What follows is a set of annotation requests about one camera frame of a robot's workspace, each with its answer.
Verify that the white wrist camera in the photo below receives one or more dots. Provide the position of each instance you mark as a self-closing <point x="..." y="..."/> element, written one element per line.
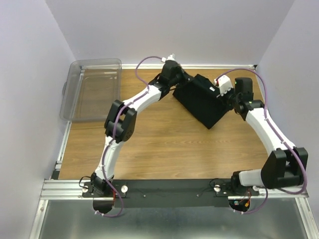
<point x="169" y="57"/>
<point x="224" y="84"/>

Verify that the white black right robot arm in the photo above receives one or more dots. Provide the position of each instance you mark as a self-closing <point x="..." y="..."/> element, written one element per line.
<point x="286" y="163"/>

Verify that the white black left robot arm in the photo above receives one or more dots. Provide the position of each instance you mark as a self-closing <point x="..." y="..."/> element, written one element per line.
<point x="121" y="119"/>

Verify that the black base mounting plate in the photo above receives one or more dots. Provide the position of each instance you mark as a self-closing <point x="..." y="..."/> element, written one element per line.
<point x="171" y="193"/>

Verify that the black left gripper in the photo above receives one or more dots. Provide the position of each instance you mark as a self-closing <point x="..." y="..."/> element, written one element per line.
<point x="181" y="77"/>

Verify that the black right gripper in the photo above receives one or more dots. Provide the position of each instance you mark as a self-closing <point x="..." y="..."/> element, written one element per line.
<point x="226" y="97"/>

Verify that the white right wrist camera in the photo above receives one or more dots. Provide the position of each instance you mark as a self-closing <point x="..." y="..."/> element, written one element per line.
<point x="224" y="84"/>

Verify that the black t shirt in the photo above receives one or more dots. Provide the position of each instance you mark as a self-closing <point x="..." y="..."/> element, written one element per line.
<point x="201" y="98"/>

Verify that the clear plastic storage bin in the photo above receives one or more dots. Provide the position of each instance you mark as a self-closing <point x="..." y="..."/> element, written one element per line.
<point x="90" y="89"/>

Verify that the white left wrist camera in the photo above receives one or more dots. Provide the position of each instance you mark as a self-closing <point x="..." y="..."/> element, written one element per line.
<point x="169" y="57"/>

